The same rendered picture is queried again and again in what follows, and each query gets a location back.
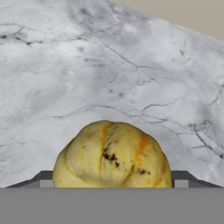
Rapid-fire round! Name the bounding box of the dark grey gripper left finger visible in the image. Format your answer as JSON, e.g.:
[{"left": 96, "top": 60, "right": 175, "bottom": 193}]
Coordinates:
[{"left": 4, "top": 170, "right": 55, "bottom": 189}]

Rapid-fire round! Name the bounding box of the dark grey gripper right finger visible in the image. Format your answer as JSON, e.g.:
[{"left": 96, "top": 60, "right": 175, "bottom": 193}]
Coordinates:
[{"left": 171, "top": 170, "right": 223, "bottom": 189}]

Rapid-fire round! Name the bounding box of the yellow squash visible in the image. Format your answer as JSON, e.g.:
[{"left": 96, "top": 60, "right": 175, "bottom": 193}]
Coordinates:
[{"left": 52, "top": 119, "right": 172, "bottom": 189}]

